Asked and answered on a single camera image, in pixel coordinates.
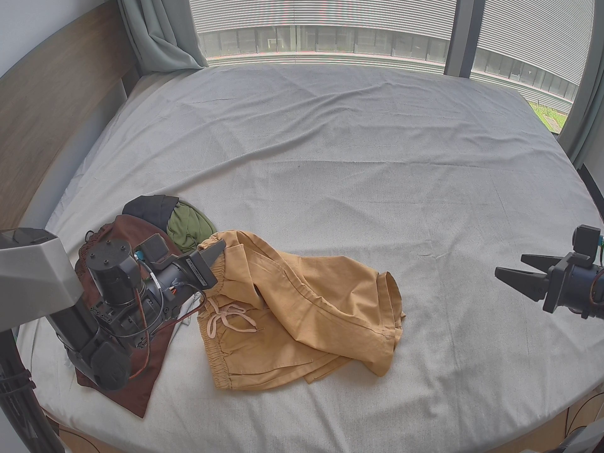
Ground green garment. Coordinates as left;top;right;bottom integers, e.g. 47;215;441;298
166;199;217;254

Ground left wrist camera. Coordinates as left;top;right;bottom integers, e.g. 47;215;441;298
141;234;173;272

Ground window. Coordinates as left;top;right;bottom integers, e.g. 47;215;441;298
182;0;596;136

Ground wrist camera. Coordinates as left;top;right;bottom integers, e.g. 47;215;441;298
572;225;604;267
141;234;173;272

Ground brown shorts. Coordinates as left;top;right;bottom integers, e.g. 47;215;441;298
75;214;183;418

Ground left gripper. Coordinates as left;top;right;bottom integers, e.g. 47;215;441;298
150;237;227;321

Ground grey-green curtain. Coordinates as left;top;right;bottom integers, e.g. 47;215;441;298
111;0;209;73
558;0;604;171

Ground tan shorts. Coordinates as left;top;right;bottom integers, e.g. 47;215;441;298
196;228;407;390

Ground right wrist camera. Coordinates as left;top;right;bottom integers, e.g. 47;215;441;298
572;225;604;267

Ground black garment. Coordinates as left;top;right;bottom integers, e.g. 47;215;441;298
122;195;180;231

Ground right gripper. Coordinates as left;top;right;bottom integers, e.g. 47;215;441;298
495;252;604;321

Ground white garment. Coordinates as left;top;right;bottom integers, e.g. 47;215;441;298
172;296;208;343

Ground bed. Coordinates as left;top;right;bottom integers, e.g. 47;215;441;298
0;0;604;453

